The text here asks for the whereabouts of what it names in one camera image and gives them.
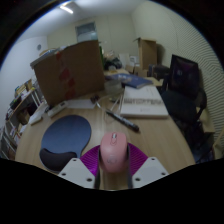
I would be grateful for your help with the pink computer mouse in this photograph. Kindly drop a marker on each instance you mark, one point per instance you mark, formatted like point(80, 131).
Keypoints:
point(113, 151)

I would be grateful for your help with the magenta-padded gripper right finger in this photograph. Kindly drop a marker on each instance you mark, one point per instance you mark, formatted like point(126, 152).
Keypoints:
point(150, 170)

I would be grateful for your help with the small white flat box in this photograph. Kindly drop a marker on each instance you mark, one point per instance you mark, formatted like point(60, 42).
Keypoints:
point(35, 117)

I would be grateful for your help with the blue book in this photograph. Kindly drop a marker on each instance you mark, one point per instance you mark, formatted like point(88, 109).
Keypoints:
point(131, 80)

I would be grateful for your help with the black marker pen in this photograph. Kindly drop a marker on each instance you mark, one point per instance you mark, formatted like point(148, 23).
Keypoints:
point(122, 121)

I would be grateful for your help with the large brown cardboard box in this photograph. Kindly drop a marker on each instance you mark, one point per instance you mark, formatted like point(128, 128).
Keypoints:
point(71, 71)

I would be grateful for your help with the shelf unit with books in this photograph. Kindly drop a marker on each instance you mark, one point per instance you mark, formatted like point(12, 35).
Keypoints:
point(16, 110)

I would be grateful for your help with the white paper sheet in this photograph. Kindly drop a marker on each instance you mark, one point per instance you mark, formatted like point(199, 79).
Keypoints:
point(80, 104)

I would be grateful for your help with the ceiling light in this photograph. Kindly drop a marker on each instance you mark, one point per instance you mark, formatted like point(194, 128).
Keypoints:
point(66, 9)

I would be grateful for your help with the white book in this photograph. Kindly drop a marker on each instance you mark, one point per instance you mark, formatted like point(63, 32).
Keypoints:
point(143, 101)

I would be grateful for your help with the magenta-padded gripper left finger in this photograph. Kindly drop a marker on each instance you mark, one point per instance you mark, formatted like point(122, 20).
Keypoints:
point(77, 171)

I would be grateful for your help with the wall window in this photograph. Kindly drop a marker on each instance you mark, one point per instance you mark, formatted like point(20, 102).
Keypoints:
point(86, 31)

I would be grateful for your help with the small open cardboard box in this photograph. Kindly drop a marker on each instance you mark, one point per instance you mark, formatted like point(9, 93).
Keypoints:
point(147, 53)

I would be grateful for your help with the blue mouse pad, black rest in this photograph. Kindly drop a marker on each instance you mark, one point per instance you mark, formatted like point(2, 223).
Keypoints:
point(66, 135)

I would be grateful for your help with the clear plastic container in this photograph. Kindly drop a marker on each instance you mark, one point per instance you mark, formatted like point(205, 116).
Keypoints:
point(113, 87)

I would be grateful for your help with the white remote control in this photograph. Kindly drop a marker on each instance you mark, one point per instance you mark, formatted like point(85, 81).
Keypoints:
point(57, 109)

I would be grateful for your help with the black office chair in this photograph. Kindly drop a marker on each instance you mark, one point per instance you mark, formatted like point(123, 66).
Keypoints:
point(181, 110)

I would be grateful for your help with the small black clip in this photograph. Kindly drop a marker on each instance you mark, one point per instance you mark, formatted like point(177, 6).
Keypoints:
point(94, 99)

